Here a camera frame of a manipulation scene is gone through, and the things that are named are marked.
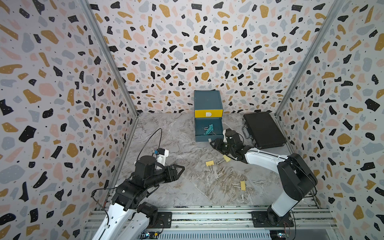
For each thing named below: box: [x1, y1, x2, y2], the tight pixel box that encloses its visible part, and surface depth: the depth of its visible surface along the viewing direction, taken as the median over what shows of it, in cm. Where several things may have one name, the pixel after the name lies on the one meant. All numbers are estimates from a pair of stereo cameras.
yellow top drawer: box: [194, 109, 224, 118], surface depth 99 cm
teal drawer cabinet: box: [194, 90, 224, 127], surface depth 105 cm
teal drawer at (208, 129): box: [194, 117, 224, 142], surface depth 103 cm
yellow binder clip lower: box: [240, 180, 246, 191], surface depth 87 cm
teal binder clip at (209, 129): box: [203, 124, 216, 135], surface depth 102 cm
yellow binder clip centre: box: [205, 160, 215, 167], surface depth 95 cm
